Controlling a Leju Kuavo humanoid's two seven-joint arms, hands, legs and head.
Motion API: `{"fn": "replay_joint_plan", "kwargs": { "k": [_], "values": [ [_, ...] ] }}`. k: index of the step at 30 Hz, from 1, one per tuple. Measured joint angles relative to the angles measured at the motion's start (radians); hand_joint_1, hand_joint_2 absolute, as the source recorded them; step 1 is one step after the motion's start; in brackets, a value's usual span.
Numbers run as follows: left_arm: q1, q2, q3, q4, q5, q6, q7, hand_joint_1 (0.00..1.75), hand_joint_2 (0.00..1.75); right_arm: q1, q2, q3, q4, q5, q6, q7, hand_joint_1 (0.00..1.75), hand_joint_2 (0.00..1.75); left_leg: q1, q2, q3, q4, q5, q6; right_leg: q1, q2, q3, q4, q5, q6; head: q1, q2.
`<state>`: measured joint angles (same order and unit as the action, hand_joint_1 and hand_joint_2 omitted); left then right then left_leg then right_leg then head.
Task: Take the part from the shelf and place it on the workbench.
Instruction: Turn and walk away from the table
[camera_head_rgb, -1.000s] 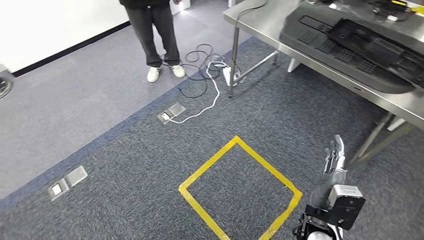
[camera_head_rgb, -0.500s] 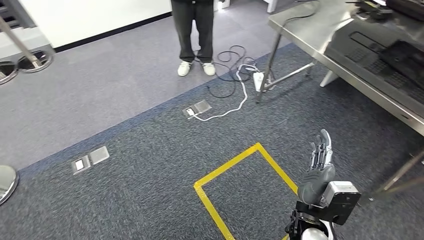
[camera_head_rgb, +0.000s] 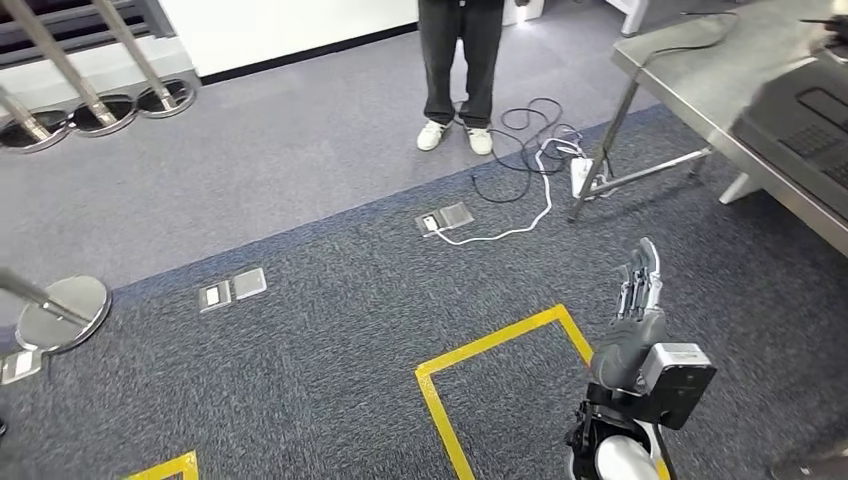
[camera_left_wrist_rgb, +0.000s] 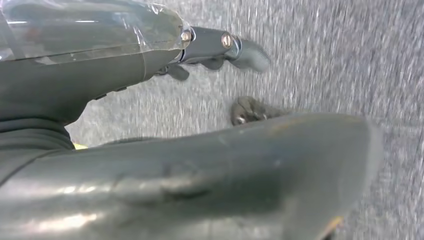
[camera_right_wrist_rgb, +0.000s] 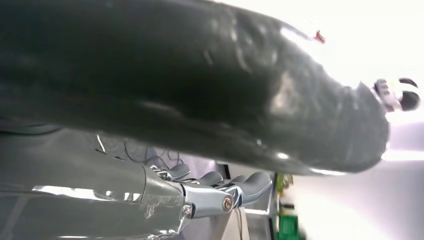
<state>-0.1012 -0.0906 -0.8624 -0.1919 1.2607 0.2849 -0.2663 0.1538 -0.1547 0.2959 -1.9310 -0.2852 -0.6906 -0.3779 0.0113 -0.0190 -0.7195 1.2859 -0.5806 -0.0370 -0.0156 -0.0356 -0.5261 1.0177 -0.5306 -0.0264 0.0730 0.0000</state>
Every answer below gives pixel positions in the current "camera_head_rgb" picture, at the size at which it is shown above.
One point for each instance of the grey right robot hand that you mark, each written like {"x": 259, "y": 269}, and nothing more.
{"x": 629, "y": 344}

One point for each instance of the black moulded tray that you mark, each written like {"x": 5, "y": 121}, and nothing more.
{"x": 782, "y": 132}

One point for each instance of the yellow floor tape square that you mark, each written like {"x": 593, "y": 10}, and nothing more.
{"x": 169, "y": 467}

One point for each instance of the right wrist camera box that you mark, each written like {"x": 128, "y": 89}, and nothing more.
{"x": 676, "y": 384}

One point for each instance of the person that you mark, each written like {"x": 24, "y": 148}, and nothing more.
{"x": 460, "y": 66}

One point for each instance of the metal floor outlet plate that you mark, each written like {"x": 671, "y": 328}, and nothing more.
{"x": 457, "y": 215}
{"x": 250, "y": 283}
{"x": 215, "y": 297}
{"x": 429, "y": 224}
{"x": 23, "y": 366}

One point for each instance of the white power strip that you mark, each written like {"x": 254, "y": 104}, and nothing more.
{"x": 583, "y": 175}

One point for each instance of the black remote controller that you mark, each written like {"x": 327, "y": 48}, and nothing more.
{"x": 828, "y": 36}

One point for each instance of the steel workbench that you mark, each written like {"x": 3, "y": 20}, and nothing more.
{"x": 696, "y": 86}

